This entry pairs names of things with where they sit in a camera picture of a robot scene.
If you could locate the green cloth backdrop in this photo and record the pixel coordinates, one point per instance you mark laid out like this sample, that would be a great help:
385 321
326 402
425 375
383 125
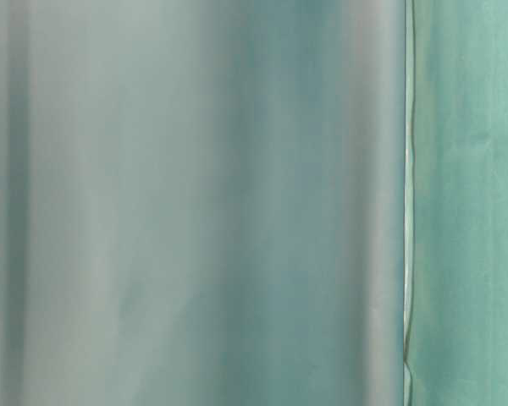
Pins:
201 202

